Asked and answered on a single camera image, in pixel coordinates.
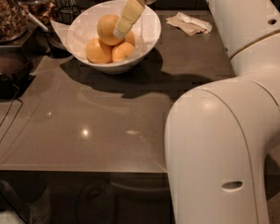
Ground large glass nut jar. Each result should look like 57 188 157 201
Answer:
0 0 27 44

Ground silver scoop handle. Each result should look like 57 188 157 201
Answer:
18 4 49 33

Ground orange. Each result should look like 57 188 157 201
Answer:
125 30 135 46
86 37 112 63
97 14 122 46
112 42 134 63

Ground white ceramic bowl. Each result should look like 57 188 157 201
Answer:
63 0 161 74

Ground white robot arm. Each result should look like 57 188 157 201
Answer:
164 0 280 224

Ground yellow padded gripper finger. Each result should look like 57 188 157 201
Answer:
113 0 146 39

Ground black wire cup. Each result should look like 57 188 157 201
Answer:
59 5 80 25

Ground white paper liner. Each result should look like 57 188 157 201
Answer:
50 21 70 49

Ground black appliance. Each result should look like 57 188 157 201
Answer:
0 48 34 100

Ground folded paper napkins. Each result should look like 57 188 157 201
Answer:
166 12 213 35

